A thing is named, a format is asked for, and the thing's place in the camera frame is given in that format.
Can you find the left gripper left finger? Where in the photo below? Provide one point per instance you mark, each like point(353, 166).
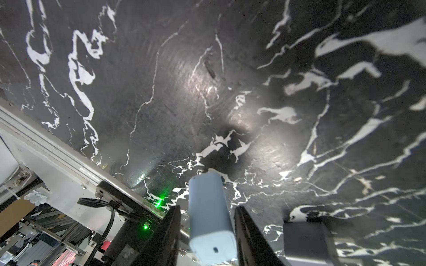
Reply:
point(163, 246)

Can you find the light blue plug adapter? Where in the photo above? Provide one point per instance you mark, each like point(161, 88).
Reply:
point(212, 237)

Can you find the dark grey small plug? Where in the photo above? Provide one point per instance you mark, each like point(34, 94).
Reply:
point(309, 244)

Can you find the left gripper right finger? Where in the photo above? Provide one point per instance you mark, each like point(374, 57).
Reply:
point(252, 247)

